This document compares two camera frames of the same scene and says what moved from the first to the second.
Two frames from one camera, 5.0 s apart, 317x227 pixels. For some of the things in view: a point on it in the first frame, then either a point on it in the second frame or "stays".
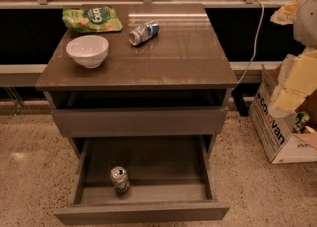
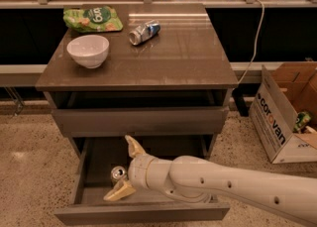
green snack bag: x=90 y=20 stays
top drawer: x=139 y=112 stays
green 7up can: x=119 y=178 stays
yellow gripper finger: x=299 y=79 to x=134 y=148
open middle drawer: x=137 y=178 stays
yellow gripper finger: x=285 y=14 to x=122 y=189
